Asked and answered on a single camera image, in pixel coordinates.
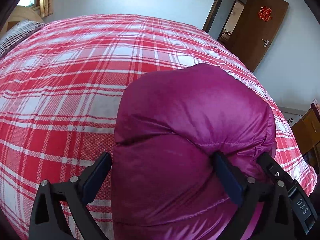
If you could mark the dark door frame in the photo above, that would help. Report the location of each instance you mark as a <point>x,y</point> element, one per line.
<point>212,12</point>

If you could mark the wooden cabinet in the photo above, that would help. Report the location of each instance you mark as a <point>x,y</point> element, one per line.
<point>307,130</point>

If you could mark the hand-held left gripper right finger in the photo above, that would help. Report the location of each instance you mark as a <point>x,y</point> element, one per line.
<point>230,180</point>

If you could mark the striped pillow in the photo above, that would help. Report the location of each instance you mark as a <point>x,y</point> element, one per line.
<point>17,33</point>

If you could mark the wooden headboard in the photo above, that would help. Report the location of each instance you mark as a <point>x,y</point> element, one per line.
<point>22,13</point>

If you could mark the red plaid bedspread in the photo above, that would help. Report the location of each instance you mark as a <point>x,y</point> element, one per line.
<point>75,80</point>

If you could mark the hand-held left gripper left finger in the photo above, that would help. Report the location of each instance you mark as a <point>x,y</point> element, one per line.
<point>96,177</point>

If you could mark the magenta down jacket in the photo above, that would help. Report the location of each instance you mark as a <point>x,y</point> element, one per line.
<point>180,130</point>

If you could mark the red paper door decoration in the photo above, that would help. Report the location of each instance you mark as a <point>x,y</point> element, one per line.
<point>265,13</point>

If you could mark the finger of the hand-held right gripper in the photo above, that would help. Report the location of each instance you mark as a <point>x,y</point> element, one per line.
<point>271,167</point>

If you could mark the red white box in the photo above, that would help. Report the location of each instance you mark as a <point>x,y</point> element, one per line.
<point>316,106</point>

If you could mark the brown wooden door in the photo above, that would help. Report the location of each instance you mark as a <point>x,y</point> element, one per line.
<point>257,32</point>

